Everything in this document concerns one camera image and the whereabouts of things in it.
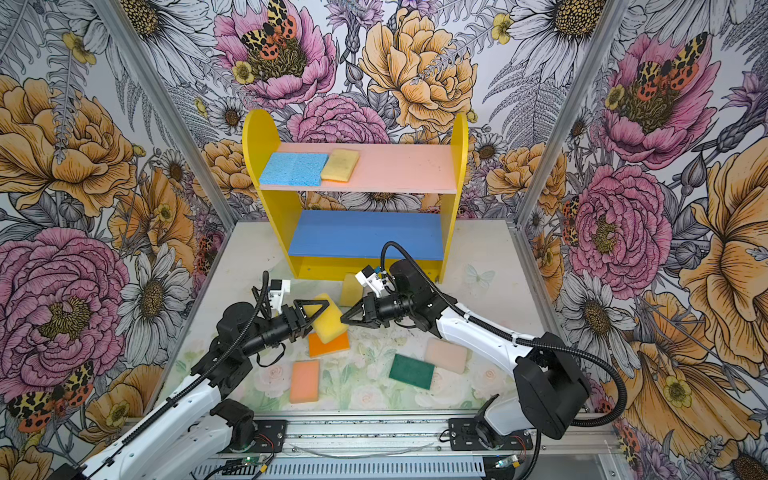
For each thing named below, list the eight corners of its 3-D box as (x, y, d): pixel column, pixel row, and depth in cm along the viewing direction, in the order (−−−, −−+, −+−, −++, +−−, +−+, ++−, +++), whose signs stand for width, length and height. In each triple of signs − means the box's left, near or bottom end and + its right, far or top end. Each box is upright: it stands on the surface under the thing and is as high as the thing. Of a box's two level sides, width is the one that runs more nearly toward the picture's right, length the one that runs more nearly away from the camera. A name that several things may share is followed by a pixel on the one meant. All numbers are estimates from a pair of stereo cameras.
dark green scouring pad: (388, 377, 86) (388, 374, 84) (395, 355, 90) (395, 353, 88) (429, 390, 83) (430, 388, 82) (434, 367, 87) (435, 365, 86)
